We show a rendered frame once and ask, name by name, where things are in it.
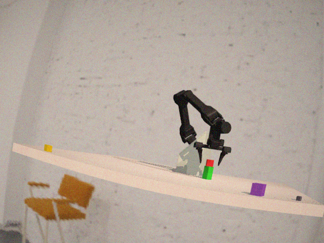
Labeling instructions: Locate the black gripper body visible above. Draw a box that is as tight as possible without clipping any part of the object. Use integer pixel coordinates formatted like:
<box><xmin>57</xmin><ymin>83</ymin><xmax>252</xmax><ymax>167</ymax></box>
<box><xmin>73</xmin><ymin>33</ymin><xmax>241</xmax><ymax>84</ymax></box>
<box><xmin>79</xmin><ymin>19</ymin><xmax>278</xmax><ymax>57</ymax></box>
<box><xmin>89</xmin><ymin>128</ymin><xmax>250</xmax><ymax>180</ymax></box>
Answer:
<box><xmin>193</xmin><ymin>133</ymin><xmax>231</xmax><ymax>153</ymax></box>

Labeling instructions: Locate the small yellow block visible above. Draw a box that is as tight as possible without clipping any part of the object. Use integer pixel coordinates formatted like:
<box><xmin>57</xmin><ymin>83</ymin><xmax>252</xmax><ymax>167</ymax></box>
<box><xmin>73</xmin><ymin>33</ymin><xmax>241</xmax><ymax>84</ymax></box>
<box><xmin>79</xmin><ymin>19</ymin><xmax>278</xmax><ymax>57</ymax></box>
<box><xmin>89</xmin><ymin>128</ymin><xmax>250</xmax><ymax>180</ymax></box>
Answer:
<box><xmin>44</xmin><ymin>144</ymin><xmax>53</xmax><ymax>152</ymax></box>

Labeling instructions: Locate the green block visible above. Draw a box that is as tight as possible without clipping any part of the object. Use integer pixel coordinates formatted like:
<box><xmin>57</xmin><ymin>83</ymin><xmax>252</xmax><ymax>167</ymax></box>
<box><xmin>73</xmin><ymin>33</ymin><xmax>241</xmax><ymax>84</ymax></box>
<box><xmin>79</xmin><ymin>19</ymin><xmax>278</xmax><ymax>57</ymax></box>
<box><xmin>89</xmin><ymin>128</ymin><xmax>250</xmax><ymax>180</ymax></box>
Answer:
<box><xmin>202</xmin><ymin>172</ymin><xmax>212</xmax><ymax>180</ymax></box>
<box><xmin>204</xmin><ymin>166</ymin><xmax>214</xmax><ymax>173</ymax></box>

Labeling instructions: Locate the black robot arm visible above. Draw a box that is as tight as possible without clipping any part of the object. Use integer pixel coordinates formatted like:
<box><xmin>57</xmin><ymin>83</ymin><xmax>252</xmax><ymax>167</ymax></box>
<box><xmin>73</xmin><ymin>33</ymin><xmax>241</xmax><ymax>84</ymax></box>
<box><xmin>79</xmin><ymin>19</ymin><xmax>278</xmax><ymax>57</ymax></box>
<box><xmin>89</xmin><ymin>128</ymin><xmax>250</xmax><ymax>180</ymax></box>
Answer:
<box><xmin>173</xmin><ymin>90</ymin><xmax>231</xmax><ymax>149</ymax></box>

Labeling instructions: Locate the purple cube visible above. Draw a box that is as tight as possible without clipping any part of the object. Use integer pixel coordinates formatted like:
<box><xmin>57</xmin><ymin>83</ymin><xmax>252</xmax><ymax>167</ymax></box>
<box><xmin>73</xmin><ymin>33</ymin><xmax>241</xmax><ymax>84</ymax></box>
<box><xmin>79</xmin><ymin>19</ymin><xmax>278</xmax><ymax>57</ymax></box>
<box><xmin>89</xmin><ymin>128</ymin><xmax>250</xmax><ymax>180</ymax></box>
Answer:
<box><xmin>250</xmin><ymin>183</ymin><xmax>266</xmax><ymax>197</ymax></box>

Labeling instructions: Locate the red block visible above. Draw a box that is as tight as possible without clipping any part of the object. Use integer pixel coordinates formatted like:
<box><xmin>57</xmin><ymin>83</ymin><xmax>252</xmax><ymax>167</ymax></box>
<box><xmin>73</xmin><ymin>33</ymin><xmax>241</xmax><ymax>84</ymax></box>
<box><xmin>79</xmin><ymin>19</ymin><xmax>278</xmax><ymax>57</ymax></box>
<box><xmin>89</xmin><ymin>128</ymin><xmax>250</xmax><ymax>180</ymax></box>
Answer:
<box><xmin>206</xmin><ymin>159</ymin><xmax>214</xmax><ymax>167</ymax></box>

